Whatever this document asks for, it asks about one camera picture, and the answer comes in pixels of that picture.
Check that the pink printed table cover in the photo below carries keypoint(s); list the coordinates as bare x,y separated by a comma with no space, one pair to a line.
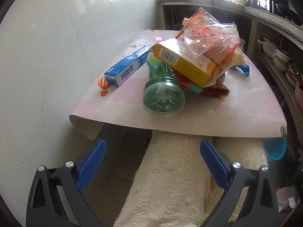
236,108

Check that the blue candy wrapper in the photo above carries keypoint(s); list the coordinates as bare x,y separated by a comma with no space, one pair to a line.
245,70

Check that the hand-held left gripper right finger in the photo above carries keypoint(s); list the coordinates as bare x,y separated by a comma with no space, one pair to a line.
213,167

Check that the white plastic bag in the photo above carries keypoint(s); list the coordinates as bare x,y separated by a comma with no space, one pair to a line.
267,48

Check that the clear red-printed snack bag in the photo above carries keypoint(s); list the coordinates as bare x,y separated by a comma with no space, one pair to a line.
208,35

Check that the cream fleece blanket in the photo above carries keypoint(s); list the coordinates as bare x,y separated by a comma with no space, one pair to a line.
165,182

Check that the green drink bottle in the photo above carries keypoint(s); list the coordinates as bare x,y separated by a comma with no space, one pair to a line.
163,97

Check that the pale pink plastic bag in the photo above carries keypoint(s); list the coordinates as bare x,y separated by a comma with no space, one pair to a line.
286,199

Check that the pink plastic basin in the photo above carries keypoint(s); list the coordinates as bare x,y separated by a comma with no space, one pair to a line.
299,92

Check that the blue plastic basket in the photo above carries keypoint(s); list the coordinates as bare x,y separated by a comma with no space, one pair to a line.
275,147

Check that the stack of white bowls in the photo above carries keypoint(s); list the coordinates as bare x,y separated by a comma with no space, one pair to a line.
281,60

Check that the concrete kitchen counter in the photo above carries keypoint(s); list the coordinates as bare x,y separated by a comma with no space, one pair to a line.
213,1

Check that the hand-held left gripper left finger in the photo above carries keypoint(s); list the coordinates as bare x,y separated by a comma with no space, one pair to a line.
92,165

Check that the yellow cardboard box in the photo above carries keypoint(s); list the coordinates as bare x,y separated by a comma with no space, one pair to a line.
187,68

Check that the metal shelf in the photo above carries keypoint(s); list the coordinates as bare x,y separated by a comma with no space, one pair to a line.
284,87

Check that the black wok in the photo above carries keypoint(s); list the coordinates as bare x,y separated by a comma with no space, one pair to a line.
286,11

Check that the red snack wrapper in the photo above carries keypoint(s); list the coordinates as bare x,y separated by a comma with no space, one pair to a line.
210,91

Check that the blue toothpaste box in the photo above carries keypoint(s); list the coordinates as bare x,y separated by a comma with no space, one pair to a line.
127,67

